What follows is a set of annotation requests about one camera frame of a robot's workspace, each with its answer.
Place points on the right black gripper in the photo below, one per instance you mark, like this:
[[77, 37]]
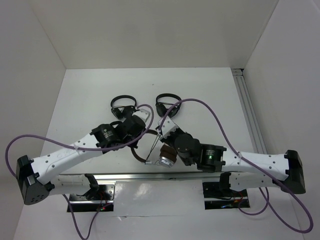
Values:
[[166, 139]]

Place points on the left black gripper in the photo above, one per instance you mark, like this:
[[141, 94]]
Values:
[[134, 144]]

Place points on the brown silver headphones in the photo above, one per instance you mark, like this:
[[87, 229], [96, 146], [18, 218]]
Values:
[[167, 155]]

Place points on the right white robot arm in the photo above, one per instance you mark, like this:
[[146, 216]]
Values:
[[282, 170]]

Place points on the left black folded headphones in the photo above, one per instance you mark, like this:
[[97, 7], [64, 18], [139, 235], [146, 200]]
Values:
[[122, 111]]

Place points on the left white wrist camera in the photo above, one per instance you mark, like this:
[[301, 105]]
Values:
[[143, 114]]

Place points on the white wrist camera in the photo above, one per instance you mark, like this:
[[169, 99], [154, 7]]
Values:
[[143, 114], [166, 128]]

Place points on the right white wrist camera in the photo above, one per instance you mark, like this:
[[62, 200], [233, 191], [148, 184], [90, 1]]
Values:
[[166, 128]]

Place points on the aluminium front rail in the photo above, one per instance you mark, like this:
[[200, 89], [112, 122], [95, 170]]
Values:
[[157, 176]]

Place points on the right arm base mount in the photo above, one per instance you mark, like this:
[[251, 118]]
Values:
[[215, 199]]

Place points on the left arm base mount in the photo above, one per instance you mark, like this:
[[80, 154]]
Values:
[[103, 200]]

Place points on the aluminium side rail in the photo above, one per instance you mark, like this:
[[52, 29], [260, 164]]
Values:
[[248, 110]]

